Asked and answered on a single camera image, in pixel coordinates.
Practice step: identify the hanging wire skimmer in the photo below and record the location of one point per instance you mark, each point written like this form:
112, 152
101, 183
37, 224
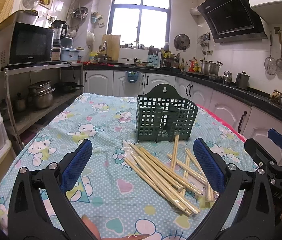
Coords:
270, 63

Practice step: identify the steel pots on shelf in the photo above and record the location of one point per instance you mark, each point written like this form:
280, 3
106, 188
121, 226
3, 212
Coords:
41, 94

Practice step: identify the hanging steel ladle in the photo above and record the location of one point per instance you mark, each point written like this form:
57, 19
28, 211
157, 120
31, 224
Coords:
279, 60

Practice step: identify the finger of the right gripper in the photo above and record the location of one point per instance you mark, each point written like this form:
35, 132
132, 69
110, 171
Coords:
275, 137

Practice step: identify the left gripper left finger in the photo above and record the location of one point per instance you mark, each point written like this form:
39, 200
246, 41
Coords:
27, 215

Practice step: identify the green plastic utensil basket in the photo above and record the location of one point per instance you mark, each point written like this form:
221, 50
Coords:
162, 114

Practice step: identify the hanging pot lid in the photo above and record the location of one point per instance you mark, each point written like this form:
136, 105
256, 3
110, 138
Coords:
181, 42

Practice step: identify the black range hood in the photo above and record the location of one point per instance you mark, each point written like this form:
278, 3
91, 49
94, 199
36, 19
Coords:
232, 20

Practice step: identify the steel stock pot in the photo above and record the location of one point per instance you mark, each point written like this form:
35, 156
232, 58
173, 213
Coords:
209, 67

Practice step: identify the light blue storage box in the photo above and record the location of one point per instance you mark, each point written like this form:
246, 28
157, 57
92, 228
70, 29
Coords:
69, 54

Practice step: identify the blue hanging basket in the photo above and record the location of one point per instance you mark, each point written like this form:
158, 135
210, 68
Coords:
132, 77

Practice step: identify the red sauce bottle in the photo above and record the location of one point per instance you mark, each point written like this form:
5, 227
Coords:
193, 65

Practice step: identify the blue knife block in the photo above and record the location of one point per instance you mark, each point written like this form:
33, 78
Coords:
153, 58

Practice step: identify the left hand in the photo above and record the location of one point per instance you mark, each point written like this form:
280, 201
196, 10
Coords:
92, 227

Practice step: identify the black blender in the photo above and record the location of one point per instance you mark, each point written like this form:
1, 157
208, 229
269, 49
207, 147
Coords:
59, 32

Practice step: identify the kitchen window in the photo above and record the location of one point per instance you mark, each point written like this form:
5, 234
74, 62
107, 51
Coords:
141, 22

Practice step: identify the steel kettle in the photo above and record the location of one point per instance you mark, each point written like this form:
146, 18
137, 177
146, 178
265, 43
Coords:
227, 78

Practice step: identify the steel canister with lid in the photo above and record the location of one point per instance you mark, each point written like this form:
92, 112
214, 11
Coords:
242, 80

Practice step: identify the chopsticks pair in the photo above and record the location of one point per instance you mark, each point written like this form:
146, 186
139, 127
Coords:
152, 160
185, 173
209, 193
192, 172
174, 153
155, 180

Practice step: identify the black microwave oven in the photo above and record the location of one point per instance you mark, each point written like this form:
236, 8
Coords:
22, 43

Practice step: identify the wooden cutting board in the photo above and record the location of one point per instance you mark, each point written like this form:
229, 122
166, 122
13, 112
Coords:
113, 46

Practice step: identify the hello kitty tablecloth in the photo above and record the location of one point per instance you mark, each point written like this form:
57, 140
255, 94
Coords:
109, 192

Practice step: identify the black frying pan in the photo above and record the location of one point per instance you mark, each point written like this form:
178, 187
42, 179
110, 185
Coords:
67, 87

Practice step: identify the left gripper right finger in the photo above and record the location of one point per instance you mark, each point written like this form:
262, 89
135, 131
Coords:
244, 208

